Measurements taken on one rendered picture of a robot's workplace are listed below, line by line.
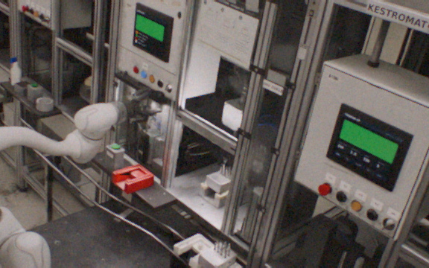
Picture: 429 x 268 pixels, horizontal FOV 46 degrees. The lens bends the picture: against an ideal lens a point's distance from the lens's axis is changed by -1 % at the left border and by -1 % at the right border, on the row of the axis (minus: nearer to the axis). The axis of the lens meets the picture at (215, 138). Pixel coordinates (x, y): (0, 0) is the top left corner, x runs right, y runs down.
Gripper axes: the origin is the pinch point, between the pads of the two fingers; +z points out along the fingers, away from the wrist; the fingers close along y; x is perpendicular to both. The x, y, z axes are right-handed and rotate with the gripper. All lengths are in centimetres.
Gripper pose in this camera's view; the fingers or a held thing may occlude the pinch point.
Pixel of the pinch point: (156, 102)
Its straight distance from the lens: 225.8
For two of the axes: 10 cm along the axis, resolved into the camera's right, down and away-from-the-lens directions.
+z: 6.1, -2.4, 7.5
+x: -7.8, -3.1, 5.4
